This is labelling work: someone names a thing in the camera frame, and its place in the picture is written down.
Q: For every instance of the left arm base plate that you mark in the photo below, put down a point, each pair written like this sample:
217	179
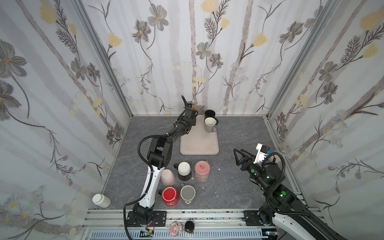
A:
158	220

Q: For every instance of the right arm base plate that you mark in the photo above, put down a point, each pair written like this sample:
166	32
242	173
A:
257	218

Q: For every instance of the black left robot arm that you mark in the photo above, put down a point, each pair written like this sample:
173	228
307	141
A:
156	152

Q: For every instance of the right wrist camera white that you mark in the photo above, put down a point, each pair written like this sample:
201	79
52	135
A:
261	151

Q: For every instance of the black and white mug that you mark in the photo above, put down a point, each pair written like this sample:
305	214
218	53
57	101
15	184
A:
184	171

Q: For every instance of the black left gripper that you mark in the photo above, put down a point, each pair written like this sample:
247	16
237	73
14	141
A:
194	121

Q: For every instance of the grey mug white rim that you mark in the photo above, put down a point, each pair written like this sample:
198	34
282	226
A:
188	194

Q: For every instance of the beige rectangular tray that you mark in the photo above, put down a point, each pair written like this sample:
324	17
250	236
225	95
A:
198	141

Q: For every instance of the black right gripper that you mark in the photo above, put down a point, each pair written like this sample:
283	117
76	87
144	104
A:
246	160

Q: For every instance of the white plastic bottle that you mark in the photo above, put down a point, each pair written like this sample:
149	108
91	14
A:
101	200

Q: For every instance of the pink figurine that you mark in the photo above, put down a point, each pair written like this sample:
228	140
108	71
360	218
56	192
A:
176	228

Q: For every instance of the pink glass mug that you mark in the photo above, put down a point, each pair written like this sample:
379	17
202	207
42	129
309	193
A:
202	170

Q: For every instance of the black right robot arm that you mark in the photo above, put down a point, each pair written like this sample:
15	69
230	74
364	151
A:
285	210

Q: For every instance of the pale pink mug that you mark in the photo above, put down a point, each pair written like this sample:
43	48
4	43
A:
168	178

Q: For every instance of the grey mug white inside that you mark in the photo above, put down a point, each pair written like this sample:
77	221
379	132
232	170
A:
210	125

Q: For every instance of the red mug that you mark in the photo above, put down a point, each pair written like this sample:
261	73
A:
169	196

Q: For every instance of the aluminium rail frame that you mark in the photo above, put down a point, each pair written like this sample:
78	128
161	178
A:
210	224

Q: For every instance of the black round knob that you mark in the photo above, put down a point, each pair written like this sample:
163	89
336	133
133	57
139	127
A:
189	227

